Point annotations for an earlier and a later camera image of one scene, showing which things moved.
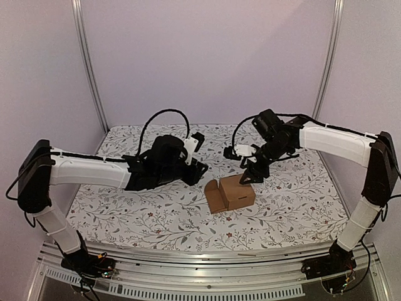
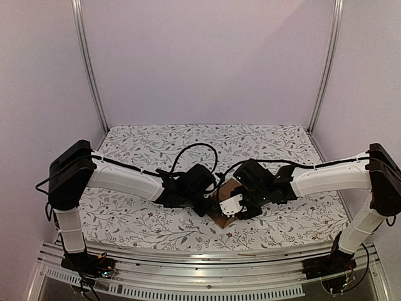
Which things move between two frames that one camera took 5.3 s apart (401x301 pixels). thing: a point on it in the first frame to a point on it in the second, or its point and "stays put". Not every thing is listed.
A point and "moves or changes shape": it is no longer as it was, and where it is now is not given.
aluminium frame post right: [336, 27] stays put
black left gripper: [196, 174] to [203, 212]
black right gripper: [257, 166] to [250, 212]
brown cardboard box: [230, 194] moves or changes shape
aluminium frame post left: [79, 25] stays put
